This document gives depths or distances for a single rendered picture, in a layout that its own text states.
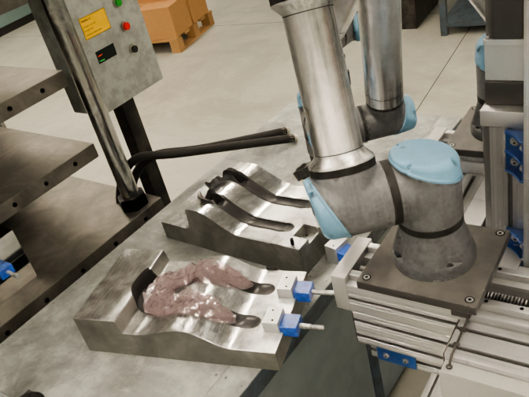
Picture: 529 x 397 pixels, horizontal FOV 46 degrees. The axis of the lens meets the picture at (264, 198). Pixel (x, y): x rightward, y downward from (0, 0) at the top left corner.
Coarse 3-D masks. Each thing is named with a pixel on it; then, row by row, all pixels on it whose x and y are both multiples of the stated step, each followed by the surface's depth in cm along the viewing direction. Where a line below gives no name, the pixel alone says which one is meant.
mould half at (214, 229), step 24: (240, 168) 183; (240, 192) 174; (288, 192) 175; (168, 216) 184; (192, 216) 170; (216, 216) 167; (264, 216) 168; (288, 216) 165; (312, 216) 162; (192, 240) 178; (216, 240) 170; (240, 240) 163; (264, 240) 158; (288, 240) 155; (312, 240) 155; (264, 264) 163; (288, 264) 157; (312, 264) 157
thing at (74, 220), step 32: (64, 192) 229; (96, 192) 223; (0, 224) 219; (32, 224) 213; (64, 224) 208; (96, 224) 204; (128, 224) 200; (32, 256) 196; (64, 256) 192; (96, 256) 192; (32, 288) 181; (64, 288) 184; (0, 320) 172
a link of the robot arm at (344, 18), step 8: (336, 0) 156; (344, 0) 154; (352, 0) 154; (336, 8) 157; (344, 8) 156; (352, 8) 156; (336, 16) 158; (344, 16) 158; (352, 16) 159; (344, 24) 160; (344, 32) 163; (344, 40) 171
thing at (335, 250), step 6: (330, 240) 157; (336, 240) 157; (342, 240) 156; (324, 246) 156; (330, 246) 155; (336, 246) 155; (342, 246) 156; (348, 246) 156; (330, 252) 156; (336, 252) 154; (342, 252) 154; (330, 258) 157; (336, 258) 156; (336, 264) 157
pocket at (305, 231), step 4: (304, 224) 160; (300, 228) 159; (304, 228) 160; (308, 228) 160; (312, 228) 159; (316, 228) 157; (296, 232) 157; (300, 232) 159; (304, 232) 160; (308, 232) 161; (312, 232) 160; (316, 232) 158; (296, 236) 158; (300, 236) 159; (304, 236) 160; (308, 236) 159; (312, 236) 159
